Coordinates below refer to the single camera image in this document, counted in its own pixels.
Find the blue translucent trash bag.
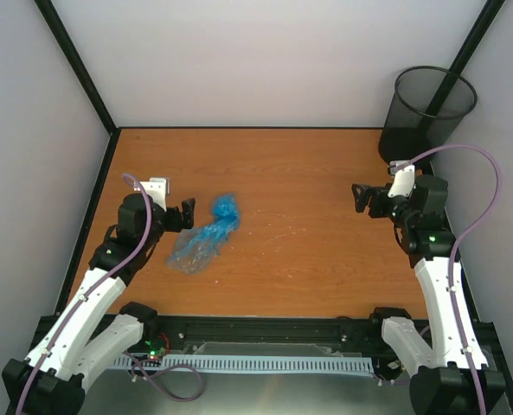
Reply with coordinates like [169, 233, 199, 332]
[165, 193, 240, 275]

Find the black mesh trash bin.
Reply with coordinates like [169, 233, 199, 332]
[378, 66, 478, 163]

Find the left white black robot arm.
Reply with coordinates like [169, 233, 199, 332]
[2, 193, 196, 414]

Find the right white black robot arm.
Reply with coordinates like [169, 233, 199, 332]
[351, 173, 505, 414]

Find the small green-lit circuit board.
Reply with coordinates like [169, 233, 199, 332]
[145, 337, 170, 360]

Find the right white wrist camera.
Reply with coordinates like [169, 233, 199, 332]
[388, 160, 415, 198]

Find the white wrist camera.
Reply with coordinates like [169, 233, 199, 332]
[133, 177, 170, 211]
[388, 160, 415, 198]

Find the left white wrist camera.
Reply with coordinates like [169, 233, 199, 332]
[133, 177, 170, 211]

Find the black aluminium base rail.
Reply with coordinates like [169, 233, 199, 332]
[35, 314, 497, 347]

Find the light blue slotted cable duct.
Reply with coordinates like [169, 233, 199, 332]
[112, 353, 376, 376]

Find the right black frame post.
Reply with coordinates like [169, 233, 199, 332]
[426, 0, 505, 116]

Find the black frame post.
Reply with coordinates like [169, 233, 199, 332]
[34, 0, 121, 135]
[426, 0, 505, 116]

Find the left black frame post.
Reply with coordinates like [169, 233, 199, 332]
[34, 0, 121, 135]

